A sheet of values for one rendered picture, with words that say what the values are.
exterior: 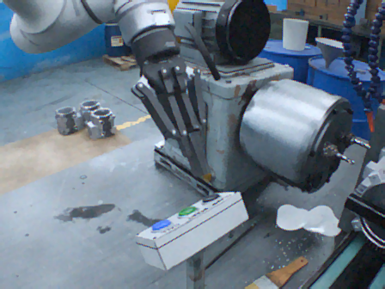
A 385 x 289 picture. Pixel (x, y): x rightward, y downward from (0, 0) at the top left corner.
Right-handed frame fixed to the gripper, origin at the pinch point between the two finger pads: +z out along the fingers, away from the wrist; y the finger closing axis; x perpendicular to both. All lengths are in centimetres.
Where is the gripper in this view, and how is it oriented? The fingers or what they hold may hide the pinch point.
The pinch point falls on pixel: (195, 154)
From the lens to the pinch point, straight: 51.4
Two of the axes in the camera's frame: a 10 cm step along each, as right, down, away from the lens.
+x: -5.4, 1.5, 8.3
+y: 7.7, -3.2, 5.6
